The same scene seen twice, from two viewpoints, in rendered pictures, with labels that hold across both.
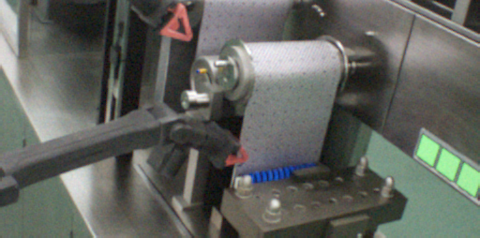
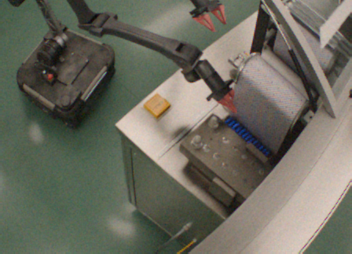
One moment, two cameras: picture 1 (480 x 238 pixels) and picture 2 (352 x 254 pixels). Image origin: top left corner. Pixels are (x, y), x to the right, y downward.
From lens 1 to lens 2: 140 cm
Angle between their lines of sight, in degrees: 60
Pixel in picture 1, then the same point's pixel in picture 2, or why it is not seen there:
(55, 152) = (123, 31)
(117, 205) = not seen: hidden behind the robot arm
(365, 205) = (241, 191)
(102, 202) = not seen: hidden behind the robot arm
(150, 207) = not seen: hidden behind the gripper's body
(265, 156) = (247, 122)
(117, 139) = (151, 44)
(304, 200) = (227, 157)
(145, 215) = (205, 90)
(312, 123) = (273, 132)
